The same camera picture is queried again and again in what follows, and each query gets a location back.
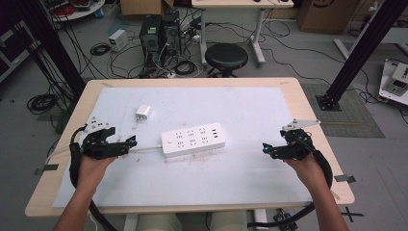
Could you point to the round white table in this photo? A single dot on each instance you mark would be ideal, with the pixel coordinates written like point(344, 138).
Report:
point(80, 11)

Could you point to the white plug adapter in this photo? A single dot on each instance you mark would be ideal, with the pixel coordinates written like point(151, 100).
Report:
point(143, 113)

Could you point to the grey tape strip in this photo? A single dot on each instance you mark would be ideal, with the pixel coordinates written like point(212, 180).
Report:
point(48, 167)
point(344, 178)

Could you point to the large cardboard box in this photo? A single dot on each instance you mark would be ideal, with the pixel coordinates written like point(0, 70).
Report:
point(327, 14)

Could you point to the black round stool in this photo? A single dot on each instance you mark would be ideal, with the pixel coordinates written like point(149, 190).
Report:
point(226, 56)

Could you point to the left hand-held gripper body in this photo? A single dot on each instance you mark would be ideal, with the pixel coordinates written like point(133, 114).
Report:
point(96, 144)

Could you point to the white power strip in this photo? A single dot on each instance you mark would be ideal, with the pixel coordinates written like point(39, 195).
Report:
point(192, 139)

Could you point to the person's left leg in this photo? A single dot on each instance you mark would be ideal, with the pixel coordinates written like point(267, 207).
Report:
point(158, 223)

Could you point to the person's left hand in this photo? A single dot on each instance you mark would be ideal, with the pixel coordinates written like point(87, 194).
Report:
point(93, 170)

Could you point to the white bench power supply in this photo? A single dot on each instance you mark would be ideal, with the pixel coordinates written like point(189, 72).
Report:
point(118, 39)

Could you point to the white background desk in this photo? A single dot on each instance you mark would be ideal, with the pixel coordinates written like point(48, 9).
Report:
point(240, 4)

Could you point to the person's right hand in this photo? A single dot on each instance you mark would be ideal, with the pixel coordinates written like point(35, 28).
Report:
point(306, 171)

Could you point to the person's leg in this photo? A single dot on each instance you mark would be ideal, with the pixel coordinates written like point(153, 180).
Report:
point(158, 223)
point(228, 221)

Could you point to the black aluminium stand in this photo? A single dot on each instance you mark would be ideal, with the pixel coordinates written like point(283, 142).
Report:
point(362, 48)
point(54, 45)

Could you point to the grey floor mat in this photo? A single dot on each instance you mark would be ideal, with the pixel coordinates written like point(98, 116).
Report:
point(352, 122)

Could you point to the small cardboard box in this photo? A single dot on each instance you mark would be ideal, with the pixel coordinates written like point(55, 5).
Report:
point(141, 7)

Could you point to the white machine base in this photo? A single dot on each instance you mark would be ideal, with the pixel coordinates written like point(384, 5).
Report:
point(394, 82)

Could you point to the person's right leg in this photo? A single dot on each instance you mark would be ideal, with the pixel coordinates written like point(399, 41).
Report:
point(228, 221)

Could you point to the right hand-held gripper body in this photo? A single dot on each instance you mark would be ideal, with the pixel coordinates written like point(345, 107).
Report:
point(296, 144)

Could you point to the white table mat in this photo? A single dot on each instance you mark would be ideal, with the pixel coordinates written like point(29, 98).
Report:
point(205, 186)

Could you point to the black computer tower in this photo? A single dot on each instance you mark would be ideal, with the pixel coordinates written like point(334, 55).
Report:
point(158, 38)

